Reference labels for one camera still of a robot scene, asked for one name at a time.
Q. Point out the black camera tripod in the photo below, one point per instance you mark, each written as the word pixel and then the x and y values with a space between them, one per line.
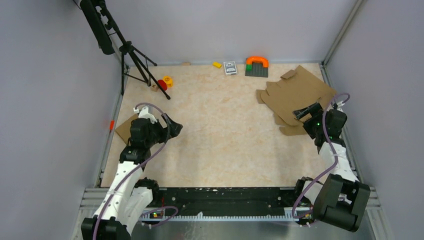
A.
pixel 111 40

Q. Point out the dark grey building plate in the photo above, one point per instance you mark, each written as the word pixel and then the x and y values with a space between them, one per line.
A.
pixel 257 71

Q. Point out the green toy brick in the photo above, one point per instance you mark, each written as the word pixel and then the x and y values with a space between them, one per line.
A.
pixel 248 67

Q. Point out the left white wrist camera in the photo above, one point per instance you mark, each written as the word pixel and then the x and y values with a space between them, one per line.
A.
pixel 145 112

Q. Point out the yellow toy block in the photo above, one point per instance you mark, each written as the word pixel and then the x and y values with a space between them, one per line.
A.
pixel 217 64

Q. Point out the folded brown cardboard box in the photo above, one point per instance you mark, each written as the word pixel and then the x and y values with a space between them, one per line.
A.
pixel 123 130

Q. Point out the stack of flat cardboard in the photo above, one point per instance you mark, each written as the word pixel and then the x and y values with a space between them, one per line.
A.
pixel 289 130

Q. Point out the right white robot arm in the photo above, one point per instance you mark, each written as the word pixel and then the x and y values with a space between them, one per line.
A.
pixel 337 196

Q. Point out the yellow round disc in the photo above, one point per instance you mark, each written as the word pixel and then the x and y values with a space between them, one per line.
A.
pixel 169 81

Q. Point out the playing card deck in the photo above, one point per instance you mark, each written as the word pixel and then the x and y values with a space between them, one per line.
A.
pixel 230 68

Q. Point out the orange U-shaped toy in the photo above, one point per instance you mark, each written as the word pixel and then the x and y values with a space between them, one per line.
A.
pixel 257 59

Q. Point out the red round disc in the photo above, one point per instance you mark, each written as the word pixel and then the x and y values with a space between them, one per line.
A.
pixel 162 84

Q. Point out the orange clip on frame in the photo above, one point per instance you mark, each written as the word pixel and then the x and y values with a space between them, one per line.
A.
pixel 111 125

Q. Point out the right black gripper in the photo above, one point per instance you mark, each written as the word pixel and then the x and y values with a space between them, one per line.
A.
pixel 313 110

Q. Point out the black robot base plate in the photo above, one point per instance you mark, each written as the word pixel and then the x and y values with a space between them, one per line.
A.
pixel 227 201

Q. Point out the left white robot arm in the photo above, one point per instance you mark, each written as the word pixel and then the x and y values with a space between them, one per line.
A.
pixel 127 197

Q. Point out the small wooden cube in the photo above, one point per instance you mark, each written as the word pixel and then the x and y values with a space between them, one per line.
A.
pixel 154 88

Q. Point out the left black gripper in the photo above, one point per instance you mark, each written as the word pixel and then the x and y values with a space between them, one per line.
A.
pixel 174 128

